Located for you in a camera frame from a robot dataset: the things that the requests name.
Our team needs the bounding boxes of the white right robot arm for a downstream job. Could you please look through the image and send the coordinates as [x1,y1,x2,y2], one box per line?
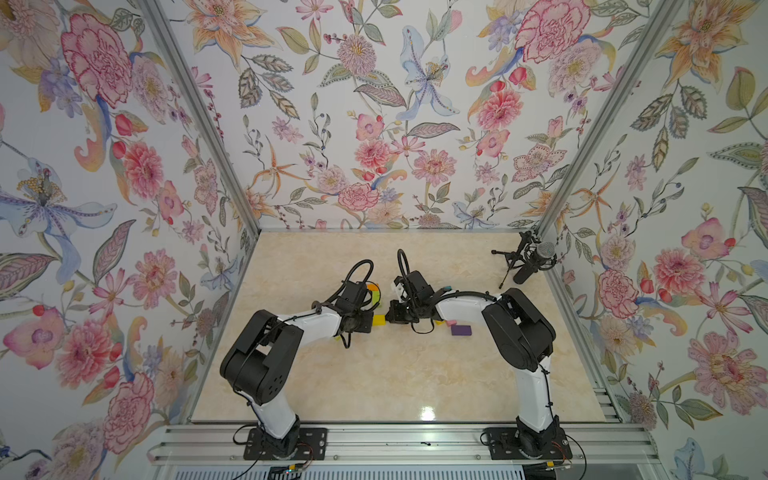
[385,271,565,459]

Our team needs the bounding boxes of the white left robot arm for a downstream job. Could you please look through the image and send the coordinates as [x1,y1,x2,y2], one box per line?
[219,280,378,457]

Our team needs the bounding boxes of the purple block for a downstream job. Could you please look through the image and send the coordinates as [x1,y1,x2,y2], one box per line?
[450,324,472,336]

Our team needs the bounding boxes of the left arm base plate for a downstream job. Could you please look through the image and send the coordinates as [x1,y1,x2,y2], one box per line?
[243,427,328,461]

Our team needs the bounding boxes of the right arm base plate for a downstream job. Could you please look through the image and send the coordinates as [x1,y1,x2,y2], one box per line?
[480,427,573,462]

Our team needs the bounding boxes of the aluminium frame rail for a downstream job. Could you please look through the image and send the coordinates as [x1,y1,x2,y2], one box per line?
[148,423,660,467]

